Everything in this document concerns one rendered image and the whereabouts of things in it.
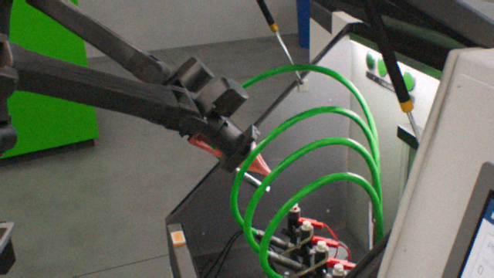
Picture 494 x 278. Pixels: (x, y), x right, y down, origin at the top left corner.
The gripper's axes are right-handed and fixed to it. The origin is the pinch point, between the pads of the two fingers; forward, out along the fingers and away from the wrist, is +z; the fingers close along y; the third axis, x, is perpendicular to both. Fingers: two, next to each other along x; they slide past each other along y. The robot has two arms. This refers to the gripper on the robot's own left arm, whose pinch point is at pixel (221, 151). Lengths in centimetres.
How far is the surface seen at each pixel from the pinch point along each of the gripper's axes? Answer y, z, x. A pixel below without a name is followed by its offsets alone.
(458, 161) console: -35, 30, -44
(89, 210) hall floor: 155, -66, 181
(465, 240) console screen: -39, 38, -39
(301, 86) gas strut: 28.1, -2.9, -16.1
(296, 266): -14.6, 29.6, -3.9
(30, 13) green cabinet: 187, -207, 144
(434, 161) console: -31, 29, -41
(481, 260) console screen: -42, 41, -39
